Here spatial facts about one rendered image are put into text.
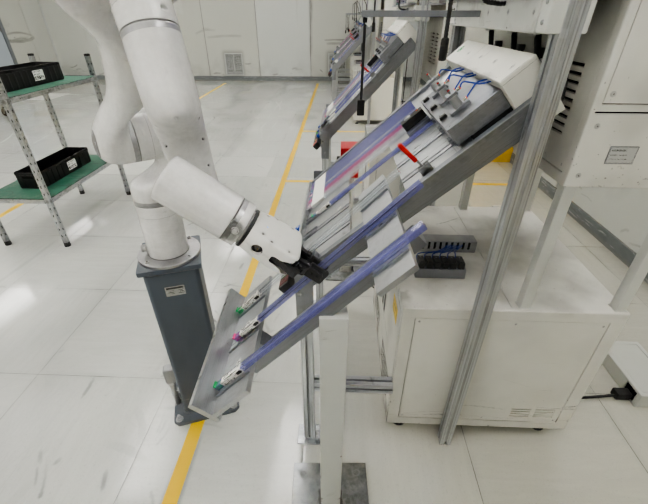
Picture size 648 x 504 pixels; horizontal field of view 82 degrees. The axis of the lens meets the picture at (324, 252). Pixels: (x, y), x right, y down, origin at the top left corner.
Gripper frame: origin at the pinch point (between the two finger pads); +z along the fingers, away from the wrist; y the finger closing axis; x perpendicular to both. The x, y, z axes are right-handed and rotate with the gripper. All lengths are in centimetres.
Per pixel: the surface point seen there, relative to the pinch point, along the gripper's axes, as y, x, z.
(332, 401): -3.0, 26.7, 24.5
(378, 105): 493, 7, 100
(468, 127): 28.0, -36.4, 15.5
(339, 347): -3.0, 11.4, 14.6
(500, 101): 28, -44, 17
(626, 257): 140, -45, 207
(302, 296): 21.1, 21.7, 10.7
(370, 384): 21, 39, 50
